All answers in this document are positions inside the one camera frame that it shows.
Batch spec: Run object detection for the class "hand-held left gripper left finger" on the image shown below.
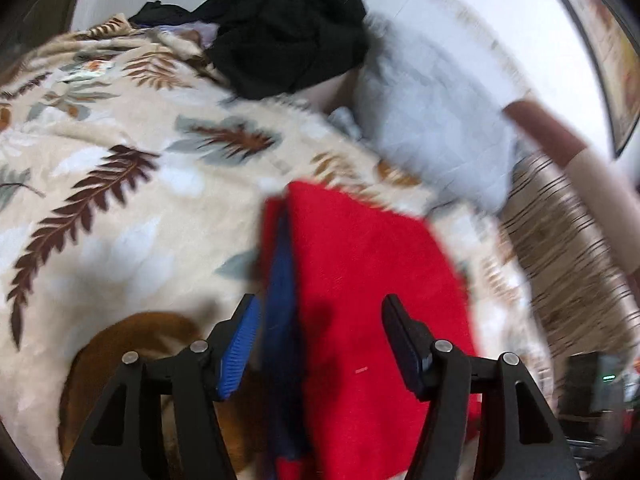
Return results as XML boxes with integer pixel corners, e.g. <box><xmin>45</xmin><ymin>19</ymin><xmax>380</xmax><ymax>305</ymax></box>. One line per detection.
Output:
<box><xmin>60</xmin><ymin>292</ymin><xmax>262</xmax><ymax>480</ymax></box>

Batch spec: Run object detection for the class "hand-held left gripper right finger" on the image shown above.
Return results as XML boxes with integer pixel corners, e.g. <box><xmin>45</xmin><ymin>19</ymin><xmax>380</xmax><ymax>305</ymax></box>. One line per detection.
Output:
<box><xmin>381</xmin><ymin>294</ymin><xmax>581</xmax><ymax>480</ymax></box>

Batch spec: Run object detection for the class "brown striped patterned quilt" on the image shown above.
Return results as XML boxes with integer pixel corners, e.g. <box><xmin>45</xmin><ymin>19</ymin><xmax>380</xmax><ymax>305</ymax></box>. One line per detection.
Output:
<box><xmin>499</xmin><ymin>152</ymin><xmax>640</xmax><ymax>363</ymax></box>

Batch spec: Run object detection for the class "framed wall picture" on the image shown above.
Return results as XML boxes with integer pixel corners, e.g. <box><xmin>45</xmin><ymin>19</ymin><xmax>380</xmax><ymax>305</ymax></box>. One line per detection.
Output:
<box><xmin>530</xmin><ymin>0</ymin><xmax>640</xmax><ymax>158</ymax></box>

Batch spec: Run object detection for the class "brown padded headboard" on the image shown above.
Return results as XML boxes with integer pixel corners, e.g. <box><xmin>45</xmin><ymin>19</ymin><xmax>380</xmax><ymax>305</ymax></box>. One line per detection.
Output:
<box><xmin>501</xmin><ymin>100</ymin><xmax>640</xmax><ymax>241</ymax></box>

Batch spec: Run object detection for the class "small grey cloth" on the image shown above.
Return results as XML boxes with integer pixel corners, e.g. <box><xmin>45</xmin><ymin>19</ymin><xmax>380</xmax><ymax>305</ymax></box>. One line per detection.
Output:
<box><xmin>327</xmin><ymin>106</ymin><xmax>365</xmax><ymax>140</ymax></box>

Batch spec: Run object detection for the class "black clothing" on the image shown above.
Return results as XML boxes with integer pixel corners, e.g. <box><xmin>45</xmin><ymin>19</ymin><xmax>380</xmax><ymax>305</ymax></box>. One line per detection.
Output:
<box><xmin>129</xmin><ymin>0</ymin><xmax>372</xmax><ymax>102</ymax></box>

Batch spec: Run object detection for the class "leaf print fleece blanket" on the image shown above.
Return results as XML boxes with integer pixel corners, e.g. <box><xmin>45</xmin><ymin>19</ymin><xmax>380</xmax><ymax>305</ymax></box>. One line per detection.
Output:
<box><xmin>0</xmin><ymin>15</ymin><xmax>556</xmax><ymax>480</ymax></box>

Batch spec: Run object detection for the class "red and blue knit sweater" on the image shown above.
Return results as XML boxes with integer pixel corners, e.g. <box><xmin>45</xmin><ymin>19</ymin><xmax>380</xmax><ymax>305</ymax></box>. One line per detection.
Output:
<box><xmin>255</xmin><ymin>180</ymin><xmax>485</xmax><ymax>480</ymax></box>

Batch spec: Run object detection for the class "grey quilted pillow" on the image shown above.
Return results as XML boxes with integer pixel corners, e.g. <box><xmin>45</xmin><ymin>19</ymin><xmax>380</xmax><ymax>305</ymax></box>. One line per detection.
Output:
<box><xmin>350</xmin><ymin>14</ymin><xmax>526</xmax><ymax>216</ymax></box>

